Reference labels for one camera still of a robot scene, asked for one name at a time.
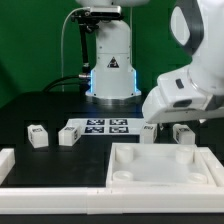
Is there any white cable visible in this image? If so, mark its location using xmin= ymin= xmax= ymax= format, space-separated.
xmin=60 ymin=6 xmax=91 ymax=93

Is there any black camera on stand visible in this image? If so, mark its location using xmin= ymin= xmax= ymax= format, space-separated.
xmin=71 ymin=6 xmax=123 ymax=74

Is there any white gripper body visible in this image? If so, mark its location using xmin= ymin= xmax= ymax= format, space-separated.
xmin=142 ymin=66 xmax=224 ymax=124

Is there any white sheet with fiducial tags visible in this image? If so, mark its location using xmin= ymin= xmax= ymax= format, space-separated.
xmin=67 ymin=118 xmax=144 ymax=135

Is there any white square tabletop with sockets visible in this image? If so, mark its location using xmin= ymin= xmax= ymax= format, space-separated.
xmin=106 ymin=143 xmax=217 ymax=188

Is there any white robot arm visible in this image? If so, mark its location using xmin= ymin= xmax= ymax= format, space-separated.
xmin=142 ymin=0 xmax=224 ymax=123

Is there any white U-shaped obstacle fence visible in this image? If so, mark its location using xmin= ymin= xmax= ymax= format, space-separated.
xmin=0 ymin=146 xmax=224 ymax=214

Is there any black cable bundle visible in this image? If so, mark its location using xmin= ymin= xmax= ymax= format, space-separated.
xmin=41 ymin=74 xmax=92 ymax=93

